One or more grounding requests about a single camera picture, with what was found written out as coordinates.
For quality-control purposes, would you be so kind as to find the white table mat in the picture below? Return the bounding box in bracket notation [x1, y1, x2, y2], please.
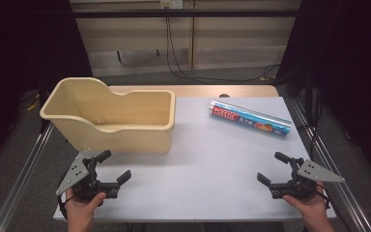
[52, 96, 338, 223]

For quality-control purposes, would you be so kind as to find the black wall cable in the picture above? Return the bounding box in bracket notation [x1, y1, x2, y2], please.
[165, 15, 282, 83]

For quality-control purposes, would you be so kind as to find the aluminium frame rail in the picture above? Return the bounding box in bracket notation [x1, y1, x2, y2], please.
[289, 97, 371, 232]
[0, 121, 54, 232]

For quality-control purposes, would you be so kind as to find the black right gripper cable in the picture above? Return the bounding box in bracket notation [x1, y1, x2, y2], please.
[315, 183, 332, 211]

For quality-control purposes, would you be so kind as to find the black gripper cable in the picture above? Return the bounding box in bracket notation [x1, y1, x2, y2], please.
[315, 183, 332, 211]
[56, 167, 78, 221]

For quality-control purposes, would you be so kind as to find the dark curtain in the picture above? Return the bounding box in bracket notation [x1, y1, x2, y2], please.
[0, 0, 94, 172]
[275, 0, 371, 177]

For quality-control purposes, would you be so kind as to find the blue plastic wrap roll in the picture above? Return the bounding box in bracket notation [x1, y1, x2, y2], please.
[208, 100, 293, 137]

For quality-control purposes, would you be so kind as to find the cream plastic storage bin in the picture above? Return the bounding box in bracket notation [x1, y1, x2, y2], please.
[39, 76, 177, 154]

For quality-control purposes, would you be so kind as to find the person's left hand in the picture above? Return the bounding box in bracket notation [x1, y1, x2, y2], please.
[64, 188, 107, 224]

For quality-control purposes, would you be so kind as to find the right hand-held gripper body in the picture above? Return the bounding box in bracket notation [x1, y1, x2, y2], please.
[270, 157, 347, 201]

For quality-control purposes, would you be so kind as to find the black floor cable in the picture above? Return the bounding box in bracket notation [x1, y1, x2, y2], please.
[297, 91, 324, 159]

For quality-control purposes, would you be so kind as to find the person's right hand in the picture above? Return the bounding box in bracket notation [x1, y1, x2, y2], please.
[282, 181, 331, 224]

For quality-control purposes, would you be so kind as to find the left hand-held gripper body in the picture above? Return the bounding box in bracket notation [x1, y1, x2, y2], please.
[55, 157, 121, 203]

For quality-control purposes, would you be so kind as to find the white wall power outlet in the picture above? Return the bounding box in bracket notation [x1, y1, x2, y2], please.
[159, 0, 185, 10]

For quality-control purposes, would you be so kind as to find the black horizontal bar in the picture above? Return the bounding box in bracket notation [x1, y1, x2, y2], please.
[71, 8, 301, 19]

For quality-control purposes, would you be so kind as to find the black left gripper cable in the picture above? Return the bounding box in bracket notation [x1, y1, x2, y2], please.
[56, 167, 78, 221]

